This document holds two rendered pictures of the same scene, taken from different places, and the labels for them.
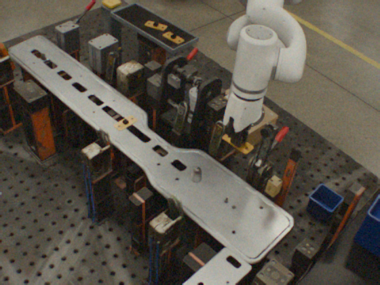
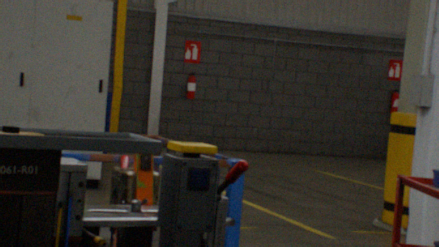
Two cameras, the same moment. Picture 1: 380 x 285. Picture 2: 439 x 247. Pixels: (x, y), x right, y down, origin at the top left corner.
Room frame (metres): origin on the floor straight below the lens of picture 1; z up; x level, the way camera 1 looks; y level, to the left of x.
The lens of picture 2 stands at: (2.39, -0.79, 1.26)
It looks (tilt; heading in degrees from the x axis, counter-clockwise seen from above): 3 degrees down; 116
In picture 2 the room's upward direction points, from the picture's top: 5 degrees clockwise
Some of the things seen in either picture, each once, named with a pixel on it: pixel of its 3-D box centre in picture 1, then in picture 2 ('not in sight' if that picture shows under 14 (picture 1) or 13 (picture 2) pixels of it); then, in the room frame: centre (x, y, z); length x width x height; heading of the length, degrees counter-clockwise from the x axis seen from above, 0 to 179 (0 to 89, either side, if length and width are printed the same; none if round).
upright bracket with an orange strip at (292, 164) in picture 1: (279, 203); not in sight; (0.95, -0.29, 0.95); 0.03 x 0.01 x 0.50; 51
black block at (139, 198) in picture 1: (141, 224); not in sight; (0.88, 0.14, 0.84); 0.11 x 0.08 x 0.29; 141
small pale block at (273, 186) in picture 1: (264, 216); not in sight; (0.94, -0.26, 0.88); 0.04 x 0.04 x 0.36; 51
